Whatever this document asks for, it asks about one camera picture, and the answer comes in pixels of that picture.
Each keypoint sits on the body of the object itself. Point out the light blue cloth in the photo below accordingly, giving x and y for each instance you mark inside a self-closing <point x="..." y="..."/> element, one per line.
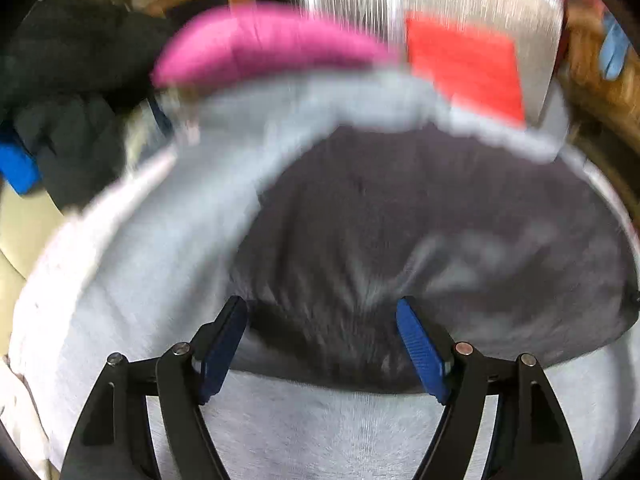
<point x="612" y="50"/>

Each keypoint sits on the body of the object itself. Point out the dark puffer jacket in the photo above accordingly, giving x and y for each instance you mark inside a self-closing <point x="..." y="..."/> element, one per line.
<point x="425" y="220"/>

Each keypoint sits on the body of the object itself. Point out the white sheet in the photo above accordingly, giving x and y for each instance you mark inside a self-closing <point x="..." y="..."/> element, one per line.
<point x="20" y="420"/>

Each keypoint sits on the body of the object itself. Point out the pink pillow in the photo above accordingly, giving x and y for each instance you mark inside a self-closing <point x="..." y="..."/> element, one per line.
<point x="265" y="42"/>

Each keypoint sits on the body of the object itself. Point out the red cloth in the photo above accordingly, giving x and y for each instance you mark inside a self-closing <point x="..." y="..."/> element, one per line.
<point x="462" y="67"/>

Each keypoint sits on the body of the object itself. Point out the black clothing pile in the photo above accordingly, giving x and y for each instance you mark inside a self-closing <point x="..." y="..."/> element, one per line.
<point x="75" y="85"/>

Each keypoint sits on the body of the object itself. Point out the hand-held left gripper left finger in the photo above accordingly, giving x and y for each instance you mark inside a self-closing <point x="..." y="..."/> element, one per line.
<point x="222" y="355"/>

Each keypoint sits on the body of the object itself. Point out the light grey garment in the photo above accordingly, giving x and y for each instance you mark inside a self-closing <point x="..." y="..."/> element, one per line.
<point x="165" y="240"/>

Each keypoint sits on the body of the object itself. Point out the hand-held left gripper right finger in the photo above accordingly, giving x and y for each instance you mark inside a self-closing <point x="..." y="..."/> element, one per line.
<point x="420" y="350"/>

